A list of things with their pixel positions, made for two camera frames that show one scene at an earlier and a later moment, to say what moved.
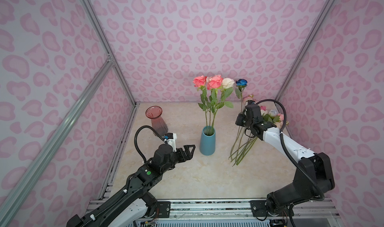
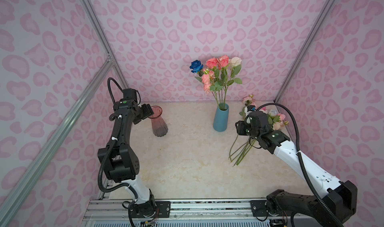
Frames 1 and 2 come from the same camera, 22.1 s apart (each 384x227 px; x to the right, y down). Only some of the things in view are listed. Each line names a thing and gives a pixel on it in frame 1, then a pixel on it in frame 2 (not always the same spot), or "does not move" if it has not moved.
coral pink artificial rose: [200, 81] -> [211, 63]
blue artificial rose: [241, 84] -> [196, 65]
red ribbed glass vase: [154, 113] does not move
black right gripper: [240, 117] -> [240, 127]
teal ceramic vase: [207, 141] -> [221, 117]
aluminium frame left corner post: [104, 37] does not move
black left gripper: [188, 155] -> [147, 110]
